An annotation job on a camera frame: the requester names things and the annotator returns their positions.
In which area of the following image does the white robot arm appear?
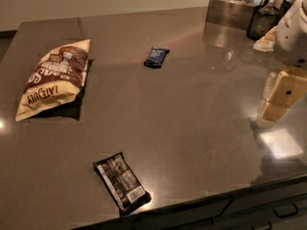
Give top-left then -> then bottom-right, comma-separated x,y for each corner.
258,0 -> 307,122

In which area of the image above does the brown and cream chip bag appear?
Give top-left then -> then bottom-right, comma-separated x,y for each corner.
15,39 -> 90,122

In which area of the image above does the steel snack stand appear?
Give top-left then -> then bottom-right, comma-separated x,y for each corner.
206,0 -> 264,30

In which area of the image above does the black drawer handle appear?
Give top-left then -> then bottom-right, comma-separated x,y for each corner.
273,203 -> 299,219

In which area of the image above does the blue blueberry rxbar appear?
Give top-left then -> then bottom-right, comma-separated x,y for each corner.
144,47 -> 170,68

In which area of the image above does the black mesh utensil holder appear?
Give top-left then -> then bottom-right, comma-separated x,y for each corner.
247,6 -> 279,40

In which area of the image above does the black chocolate rxbar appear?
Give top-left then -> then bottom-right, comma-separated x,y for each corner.
93,152 -> 152,217

